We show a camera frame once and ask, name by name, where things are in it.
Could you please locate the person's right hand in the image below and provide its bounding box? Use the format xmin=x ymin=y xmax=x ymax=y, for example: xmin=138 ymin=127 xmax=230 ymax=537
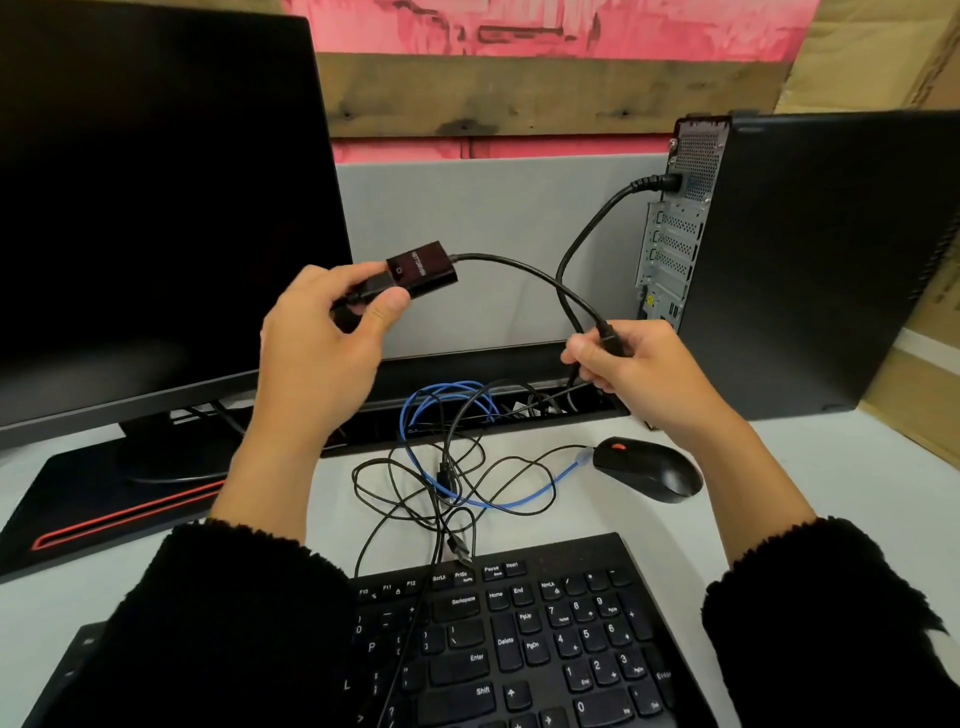
xmin=560 ymin=318 xmax=733 ymax=451

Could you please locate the person's left hand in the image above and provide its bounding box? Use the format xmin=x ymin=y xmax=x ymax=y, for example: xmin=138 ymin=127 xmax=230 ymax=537
xmin=251 ymin=262 xmax=412 ymax=451

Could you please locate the black monitor cable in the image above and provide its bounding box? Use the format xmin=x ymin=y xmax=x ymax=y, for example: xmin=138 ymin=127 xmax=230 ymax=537
xmin=183 ymin=273 xmax=395 ymax=440

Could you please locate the blue network cable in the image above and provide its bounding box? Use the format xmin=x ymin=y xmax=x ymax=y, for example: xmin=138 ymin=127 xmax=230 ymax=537
xmin=397 ymin=380 xmax=598 ymax=515

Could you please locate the black video adapter cable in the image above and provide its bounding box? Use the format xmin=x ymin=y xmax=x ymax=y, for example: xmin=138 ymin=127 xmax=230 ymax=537
xmin=386 ymin=241 xmax=628 ymax=360

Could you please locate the thick black power cable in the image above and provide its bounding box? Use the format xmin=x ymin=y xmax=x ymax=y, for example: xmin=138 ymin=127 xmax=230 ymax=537
xmin=554 ymin=172 xmax=684 ymax=391

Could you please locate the black desktop tower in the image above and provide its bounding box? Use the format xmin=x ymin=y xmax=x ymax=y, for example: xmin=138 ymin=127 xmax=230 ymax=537
xmin=633 ymin=110 xmax=960 ymax=430

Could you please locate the thin black keyboard cable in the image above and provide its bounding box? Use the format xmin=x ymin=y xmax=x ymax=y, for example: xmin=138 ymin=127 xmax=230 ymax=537
xmin=352 ymin=457 xmax=481 ymax=728

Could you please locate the person's left forearm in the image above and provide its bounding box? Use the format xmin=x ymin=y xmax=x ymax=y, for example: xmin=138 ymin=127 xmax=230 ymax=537
xmin=44 ymin=419 xmax=361 ymax=728

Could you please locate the person's right forearm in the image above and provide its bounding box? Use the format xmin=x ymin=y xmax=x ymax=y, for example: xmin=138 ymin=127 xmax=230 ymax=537
xmin=667 ymin=408 xmax=960 ymax=728

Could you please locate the black mouse with red wheel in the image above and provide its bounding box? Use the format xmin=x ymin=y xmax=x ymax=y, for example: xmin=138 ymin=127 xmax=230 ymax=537
xmin=592 ymin=437 xmax=705 ymax=505

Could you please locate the white desk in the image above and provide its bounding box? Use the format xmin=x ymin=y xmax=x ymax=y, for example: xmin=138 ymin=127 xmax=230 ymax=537
xmin=0 ymin=404 xmax=960 ymax=728

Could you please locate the black computer monitor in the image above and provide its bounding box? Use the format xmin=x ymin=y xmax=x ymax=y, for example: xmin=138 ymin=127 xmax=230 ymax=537
xmin=0 ymin=0 xmax=354 ymax=585

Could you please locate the narrow brown cardboard panel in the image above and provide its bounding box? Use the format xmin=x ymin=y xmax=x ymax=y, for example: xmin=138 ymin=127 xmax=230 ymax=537
xmin=858 ymin=344 xmax=960 ymax=470

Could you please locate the black keyboard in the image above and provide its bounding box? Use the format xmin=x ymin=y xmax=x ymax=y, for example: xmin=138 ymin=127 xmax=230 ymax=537
xmin=22 ymin=532 xmax=721 ymax=728

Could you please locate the long weathered wooden plank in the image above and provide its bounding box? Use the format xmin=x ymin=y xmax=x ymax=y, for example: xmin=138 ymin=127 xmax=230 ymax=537
xmin=314 ymin=52 xmax=793 ymax=139

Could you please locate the plain brown cardboard sheet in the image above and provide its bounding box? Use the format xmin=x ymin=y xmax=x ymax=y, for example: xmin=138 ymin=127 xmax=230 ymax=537
xmin=776 ymin=0 xmax=960 ymax=114

